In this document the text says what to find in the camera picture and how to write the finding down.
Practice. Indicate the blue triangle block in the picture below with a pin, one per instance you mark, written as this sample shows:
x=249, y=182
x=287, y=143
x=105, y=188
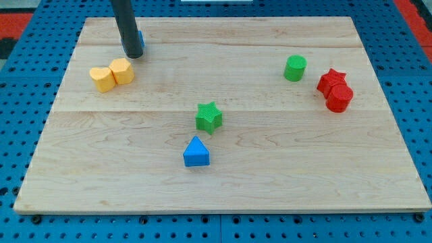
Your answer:
x=196, y=154

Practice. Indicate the blue cube block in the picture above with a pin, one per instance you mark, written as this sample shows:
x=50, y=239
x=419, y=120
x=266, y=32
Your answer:
x=142, y=43

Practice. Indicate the light wooden board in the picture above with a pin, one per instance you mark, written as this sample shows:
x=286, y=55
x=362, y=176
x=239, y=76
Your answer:
x=279, y=150

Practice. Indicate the green star block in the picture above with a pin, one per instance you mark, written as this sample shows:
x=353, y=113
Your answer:
x=208, y=117

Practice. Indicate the green cylinder block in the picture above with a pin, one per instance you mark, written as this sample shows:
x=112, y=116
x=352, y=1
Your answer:
x=295, y=67

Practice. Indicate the yellow hexagon block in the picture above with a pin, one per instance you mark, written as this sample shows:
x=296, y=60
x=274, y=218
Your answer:
x=122, y=71

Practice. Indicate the yellow heart block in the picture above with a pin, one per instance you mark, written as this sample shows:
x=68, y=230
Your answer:
x=103, y=78

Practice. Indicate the red star block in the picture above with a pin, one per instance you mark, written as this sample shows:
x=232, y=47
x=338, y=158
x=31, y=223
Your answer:
x=329, y=80

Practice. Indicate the red cylinder block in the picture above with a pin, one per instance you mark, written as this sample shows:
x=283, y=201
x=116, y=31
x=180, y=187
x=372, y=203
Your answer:
x=339, y=98

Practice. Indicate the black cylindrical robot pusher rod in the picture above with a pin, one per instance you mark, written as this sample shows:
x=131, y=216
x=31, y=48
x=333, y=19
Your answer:
x=128, y=30

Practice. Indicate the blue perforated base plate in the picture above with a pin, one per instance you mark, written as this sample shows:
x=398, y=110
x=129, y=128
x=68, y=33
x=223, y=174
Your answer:
x=32, y=74

